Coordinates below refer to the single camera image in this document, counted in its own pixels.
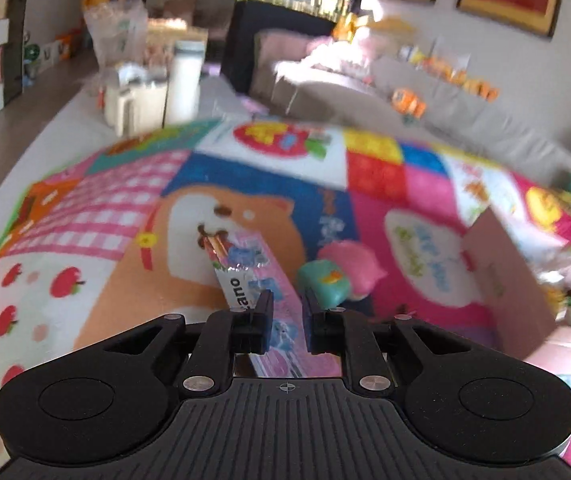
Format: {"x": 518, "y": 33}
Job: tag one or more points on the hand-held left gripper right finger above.
{"x": 313, "y": 327}

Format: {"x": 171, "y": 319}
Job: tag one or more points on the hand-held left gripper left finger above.
{"x": 263, "y": 322}

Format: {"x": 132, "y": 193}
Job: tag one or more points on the pink blue snack packet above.
{"x": 245, "y": 270}

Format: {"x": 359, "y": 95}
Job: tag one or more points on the pink cardboard box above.
{"x": 505, "y": 280}

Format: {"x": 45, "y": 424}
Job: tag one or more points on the mint green toy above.
{"x": 325, "y": 285}

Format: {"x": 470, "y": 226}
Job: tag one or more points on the pink squishy toy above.
{"x": 360, "y": 265}

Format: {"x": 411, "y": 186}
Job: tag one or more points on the colourful cartoon play mat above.
{"x": 115, "y": 260}

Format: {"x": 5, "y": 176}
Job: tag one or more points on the orange fish plush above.
{"x": 408, "y": 101}

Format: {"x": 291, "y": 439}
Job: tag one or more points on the white thermos bottle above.
{"x": 184, "y": 85}

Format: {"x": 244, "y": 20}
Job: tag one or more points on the white mug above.
{"x": 138, "y": 105}

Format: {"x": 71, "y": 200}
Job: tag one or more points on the beige sofa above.
{"x": 465, "y": 125}

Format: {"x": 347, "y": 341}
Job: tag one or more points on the pink white cloth pile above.
{"x": 335, "y": 55}

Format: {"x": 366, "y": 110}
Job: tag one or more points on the black tank cabinet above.
{"x": 255, "y": 40}

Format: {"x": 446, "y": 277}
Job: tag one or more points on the row of orange plush toys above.
{"x": 455, "y": 75}

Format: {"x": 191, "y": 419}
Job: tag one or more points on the woven printed box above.
{"x": 165, "y": 32}

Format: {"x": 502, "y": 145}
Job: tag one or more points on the clear plastic bag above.
{"x": 115, "y": 30}

